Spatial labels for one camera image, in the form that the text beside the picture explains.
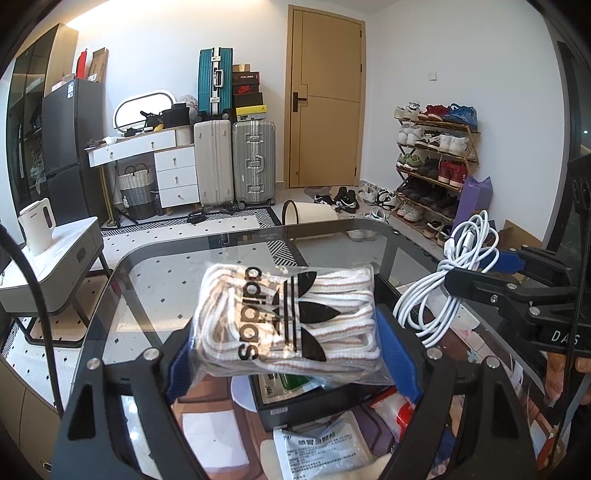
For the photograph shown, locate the black glass cabinet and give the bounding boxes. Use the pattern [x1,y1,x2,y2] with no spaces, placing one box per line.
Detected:
[6,23,78,210]

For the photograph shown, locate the black handbag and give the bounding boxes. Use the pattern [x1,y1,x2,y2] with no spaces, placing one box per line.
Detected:
[161,103,190,129]

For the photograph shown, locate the wooden door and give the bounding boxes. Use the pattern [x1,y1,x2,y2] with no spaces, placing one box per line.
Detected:
[283,5,366,188]

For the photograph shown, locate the white suitcase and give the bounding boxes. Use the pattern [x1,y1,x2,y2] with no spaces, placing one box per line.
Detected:
[193,120,235,207]

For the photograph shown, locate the white dressing desk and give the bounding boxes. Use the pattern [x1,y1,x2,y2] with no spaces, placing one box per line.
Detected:
[86,126,199,227]

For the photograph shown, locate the teal suitcase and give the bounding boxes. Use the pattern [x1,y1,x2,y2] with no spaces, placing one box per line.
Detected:
[197,47,233,119]

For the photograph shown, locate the red tissue packet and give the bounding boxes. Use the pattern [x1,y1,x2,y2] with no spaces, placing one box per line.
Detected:
[370,387,415,442]

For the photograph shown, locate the person's right hand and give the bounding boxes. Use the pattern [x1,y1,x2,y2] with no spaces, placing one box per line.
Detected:
[544,352,591,406]

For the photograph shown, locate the wooden shoe rack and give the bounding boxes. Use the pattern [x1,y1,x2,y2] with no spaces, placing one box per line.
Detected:
[393,101,480,245]

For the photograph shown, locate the purple shopping bag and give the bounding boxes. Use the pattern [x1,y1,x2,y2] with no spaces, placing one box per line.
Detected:
[454,176,493,226]

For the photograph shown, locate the adidas socks pack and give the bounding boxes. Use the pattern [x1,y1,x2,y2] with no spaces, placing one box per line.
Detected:
[188,263,393,386]

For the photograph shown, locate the black refrigerator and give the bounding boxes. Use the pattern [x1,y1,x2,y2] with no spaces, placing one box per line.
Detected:
[42,79,107,225]

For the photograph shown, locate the white printed plastic packet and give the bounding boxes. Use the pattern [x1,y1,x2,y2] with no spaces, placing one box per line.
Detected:
[273,411,392,479]

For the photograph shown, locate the woven laundry basket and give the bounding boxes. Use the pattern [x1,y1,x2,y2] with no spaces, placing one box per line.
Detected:
[117,163,155,220]

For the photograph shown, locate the oval vanity mirror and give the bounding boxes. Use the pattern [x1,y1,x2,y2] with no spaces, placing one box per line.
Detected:
[112,90,176,133]

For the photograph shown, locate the open cardboard box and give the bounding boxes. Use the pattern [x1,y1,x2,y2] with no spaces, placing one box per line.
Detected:
[498,219,542,251]

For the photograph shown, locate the white electric kettle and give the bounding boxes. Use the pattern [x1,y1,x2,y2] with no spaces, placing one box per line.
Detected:
[18,198,56,256]

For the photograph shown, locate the silver suitcase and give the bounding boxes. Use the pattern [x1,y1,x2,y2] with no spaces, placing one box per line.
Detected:
[232,120,276,205]

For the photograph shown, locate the white cable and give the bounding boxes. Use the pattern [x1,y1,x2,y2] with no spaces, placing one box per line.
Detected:
[392,209,501,349]

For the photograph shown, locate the white side table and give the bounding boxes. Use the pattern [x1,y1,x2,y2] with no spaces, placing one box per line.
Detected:
[1,217,112,346]

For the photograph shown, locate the black cardboard box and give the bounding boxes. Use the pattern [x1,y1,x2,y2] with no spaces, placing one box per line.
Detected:
[247,276,431,432]

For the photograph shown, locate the white waste bin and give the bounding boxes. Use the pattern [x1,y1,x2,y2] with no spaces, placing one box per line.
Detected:
[281,200,339,225]

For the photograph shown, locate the stack of shoe boxes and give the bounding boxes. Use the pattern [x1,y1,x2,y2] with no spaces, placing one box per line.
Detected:
[232,64,267,121]

